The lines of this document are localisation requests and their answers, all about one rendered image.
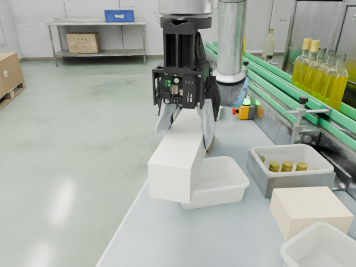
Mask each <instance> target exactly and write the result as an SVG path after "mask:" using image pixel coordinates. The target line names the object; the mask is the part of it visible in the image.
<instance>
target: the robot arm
mask: <svg viewBox="0 0 356 267"><path fill-rule="evenodd" d="M246 11H247V0H219V2H218V52H217V69H215V70H214V71H213V75H211V73H210V72H212V70H213V68H212V67H211V66H210V62H208V60H206V52H205V49H204V45H203V42H202V37H201V34H200V32H198V29H208V28H211V22H212V17H209V15H210V14H212V13H213V0H158V13H159V14H161V15H163V17H160V22H161V28H163V50H164V61H163V62H162V63H160V64H159V65H157V66H156V67H154V68H153V69H152V79H153V102H154V105H156V104H158V108H159V111H158V122H157V125H156V128H155V132H156V133H159V132H160V133H161V137H162V139H163V138H164V137H165V135H166V134H167V132H168V131H169V129H170V127H171V125H172V123H173V122H174V121H175V120H176V118H177V116H178V115H179V114H180V112H181V110H182V109H183V108H184V109H195V107H197V113H198V115H199V116H200V117H201V120H202V125H201V128H202V130H203V132H204V134H203V142H204V147H205V149H208V148H209V146H210V145H211V143H212V140H213V137H214V134H215V128H216V123H217V118H218V113H219V108H220V106H226V107H230V108H232V107H233V108H239V107H241V106H242V105H243V102H244V99H245V95H246V90H247V87H248V81H249V78H248V77H246V76H245V72H244V70H243V69H242V59H243V47H244V35H245V23H246ZM160 77H161V80H160V81H159V78H160ZM156 78H157V87H156V85H155V79H156ZM177 108H178V110H177ZM176 110H177V113H176V116H175V119H173V114H174V112H175V111H176Z"/></svg>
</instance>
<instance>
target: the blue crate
mask: <svg viewBox="0 0 356 267"><path fill-rule="evenodd" d="M104 15H105V21H106V22H133V21H134V10H104Z"/></svg>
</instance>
